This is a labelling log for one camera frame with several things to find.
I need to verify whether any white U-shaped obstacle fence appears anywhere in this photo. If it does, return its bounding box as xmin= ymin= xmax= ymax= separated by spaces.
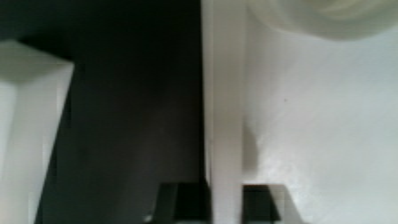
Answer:
xmin=0 ymin=41 xmax=74 ymax=224

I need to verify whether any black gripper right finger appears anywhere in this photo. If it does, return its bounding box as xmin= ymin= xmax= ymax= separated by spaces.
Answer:
xmin=241 ymin=184 xmax=301 ymax=224

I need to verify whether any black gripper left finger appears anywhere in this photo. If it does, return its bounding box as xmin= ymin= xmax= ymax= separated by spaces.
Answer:
xmin=143 ymin=183 xmax=209 ymax=224

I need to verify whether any white square tabletop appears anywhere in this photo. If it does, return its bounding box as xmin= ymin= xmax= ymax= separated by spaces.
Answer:
xmin=200 ymin=0 xmax=398 ymax=224

